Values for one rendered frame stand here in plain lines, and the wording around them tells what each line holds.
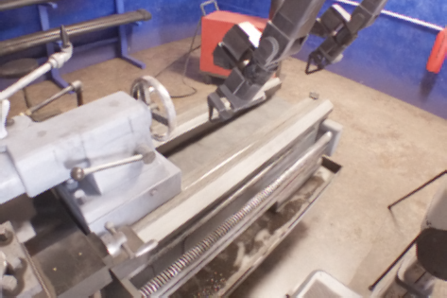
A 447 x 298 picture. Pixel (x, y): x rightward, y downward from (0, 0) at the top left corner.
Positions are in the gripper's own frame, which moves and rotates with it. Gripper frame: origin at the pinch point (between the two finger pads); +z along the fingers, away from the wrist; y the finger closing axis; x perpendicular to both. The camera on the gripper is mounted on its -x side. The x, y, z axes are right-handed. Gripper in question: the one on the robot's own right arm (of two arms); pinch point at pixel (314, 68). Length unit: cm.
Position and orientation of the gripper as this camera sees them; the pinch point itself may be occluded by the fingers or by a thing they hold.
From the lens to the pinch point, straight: 109.2
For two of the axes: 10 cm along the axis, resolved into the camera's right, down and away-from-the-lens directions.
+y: -6.9, 3.8, -6.2
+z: -4.2, 4.9, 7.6
